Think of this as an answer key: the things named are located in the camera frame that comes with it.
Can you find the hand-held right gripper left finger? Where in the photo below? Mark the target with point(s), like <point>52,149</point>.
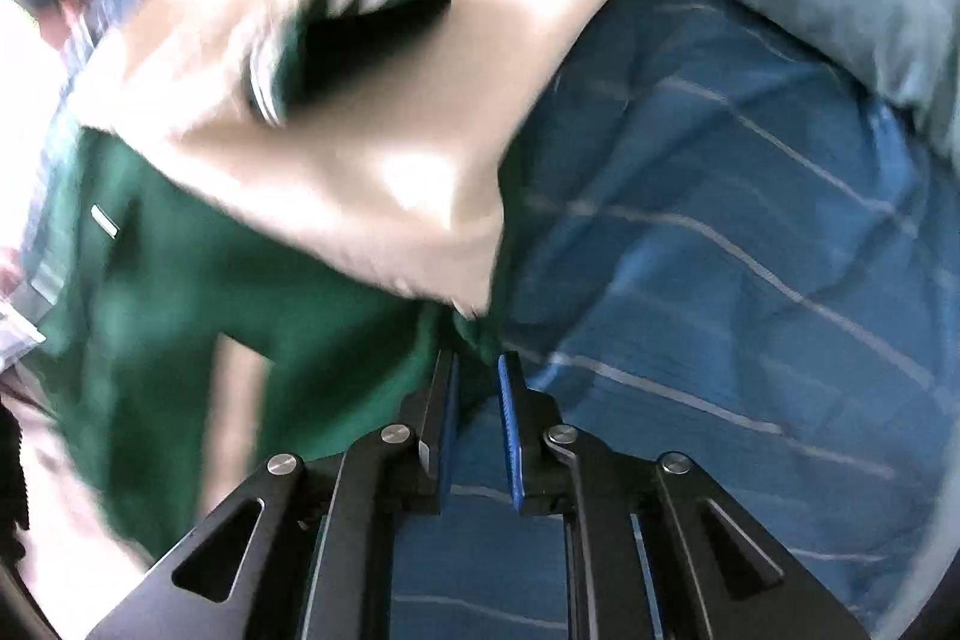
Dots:
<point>448,434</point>

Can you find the blue striped bed sheet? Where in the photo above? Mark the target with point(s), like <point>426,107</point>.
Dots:
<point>712,310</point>

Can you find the green jacket with cream lining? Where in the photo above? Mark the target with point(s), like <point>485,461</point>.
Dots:
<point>187,310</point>

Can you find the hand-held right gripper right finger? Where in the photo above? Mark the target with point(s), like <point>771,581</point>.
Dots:
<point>510,434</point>

